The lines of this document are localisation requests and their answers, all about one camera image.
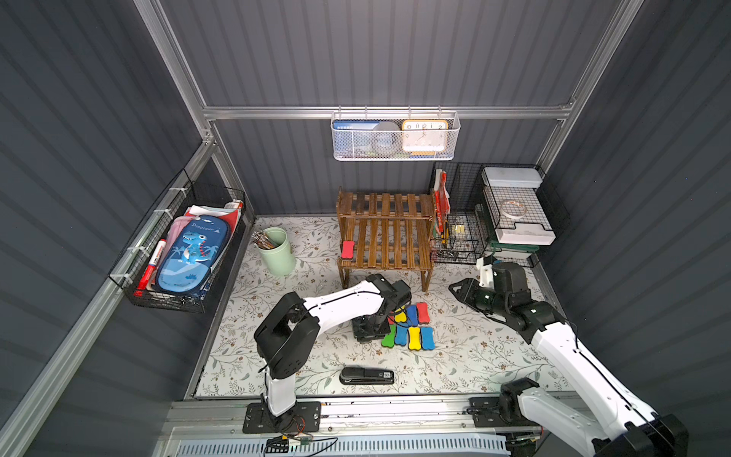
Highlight green eraser bottom shelf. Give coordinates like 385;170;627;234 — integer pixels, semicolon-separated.
381;324;397;348

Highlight blue eraser bottom shelf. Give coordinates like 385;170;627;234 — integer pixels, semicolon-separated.
394;326;409;347
420;327;436;350

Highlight blue eraser shelf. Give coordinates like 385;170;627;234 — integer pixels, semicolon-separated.
394;326;409;347
420;327;436;350
405;305;419;327

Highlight yellow eraser shelf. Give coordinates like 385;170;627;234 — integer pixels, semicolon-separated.
394;308;407;324
407;327;422;352

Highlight yellow eraser bottom shelf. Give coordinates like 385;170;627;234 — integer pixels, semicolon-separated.
407;327;422;352

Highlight red eraser top shelf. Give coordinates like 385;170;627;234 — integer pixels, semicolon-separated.
416;302;431;325

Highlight red eraser shelf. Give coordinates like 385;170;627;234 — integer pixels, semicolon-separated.
341;240;355;260
416;302;431;325

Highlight red eraser bottom shelf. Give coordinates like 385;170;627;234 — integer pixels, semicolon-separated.
341;240;355;260

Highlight wooden two-tier shelf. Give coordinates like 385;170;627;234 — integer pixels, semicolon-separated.
336;190;436;292

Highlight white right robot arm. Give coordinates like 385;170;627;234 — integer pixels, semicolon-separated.
448;260;689;456

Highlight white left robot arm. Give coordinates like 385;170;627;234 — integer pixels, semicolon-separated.
242;273;411;434

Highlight black stapler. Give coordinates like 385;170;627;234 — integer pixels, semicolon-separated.
339;367;395;386

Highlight white paper tray stack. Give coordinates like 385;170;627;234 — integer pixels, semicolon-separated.
481;166;556;247

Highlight green pencil cup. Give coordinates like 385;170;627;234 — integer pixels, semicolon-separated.
257;228;296;277

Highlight red book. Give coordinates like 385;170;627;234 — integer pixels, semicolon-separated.
433;169;450;236

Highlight pencils in cup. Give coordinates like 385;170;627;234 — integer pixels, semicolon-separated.
252;230;279;251

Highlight orange alarm clock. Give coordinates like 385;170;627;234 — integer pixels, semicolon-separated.
402;119;449;154

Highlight blue dinosaur pencil case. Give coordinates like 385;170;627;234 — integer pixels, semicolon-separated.
155;215;230;295

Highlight blue box in basket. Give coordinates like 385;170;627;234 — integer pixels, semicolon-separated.
331;120;379;161

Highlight grey tape roll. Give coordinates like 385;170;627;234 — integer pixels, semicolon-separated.
371;121;402;157

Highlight red marker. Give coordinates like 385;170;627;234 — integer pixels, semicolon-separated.
133;239;167;297

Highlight black wire desk organizer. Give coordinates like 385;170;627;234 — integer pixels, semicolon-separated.
430;162;570;268

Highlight metal base rail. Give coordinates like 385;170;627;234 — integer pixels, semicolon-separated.
164;393;624;441

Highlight white wire hanging basket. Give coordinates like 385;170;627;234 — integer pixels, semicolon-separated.
330;110;462;162

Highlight black wire side basket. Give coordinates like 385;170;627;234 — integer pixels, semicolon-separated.
110;171;247;313

